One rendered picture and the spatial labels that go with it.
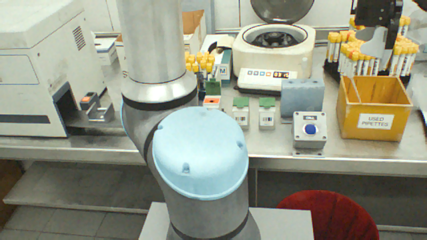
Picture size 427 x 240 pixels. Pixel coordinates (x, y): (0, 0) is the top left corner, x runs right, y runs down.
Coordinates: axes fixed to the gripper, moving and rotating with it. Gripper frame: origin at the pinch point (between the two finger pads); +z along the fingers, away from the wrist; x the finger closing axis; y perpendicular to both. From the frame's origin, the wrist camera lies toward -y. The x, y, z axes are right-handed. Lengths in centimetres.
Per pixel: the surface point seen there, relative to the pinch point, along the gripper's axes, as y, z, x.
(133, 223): 92, 105, -26
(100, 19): 94, 7, -50
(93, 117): 68, 13, 9
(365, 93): -0.1, 12.4, -6.2
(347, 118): 5.8, 11.7, 6.5
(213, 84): 37.6, 7.0, 1.1
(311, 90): 13.6, 8.8, -0.5
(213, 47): 45, 12, -34
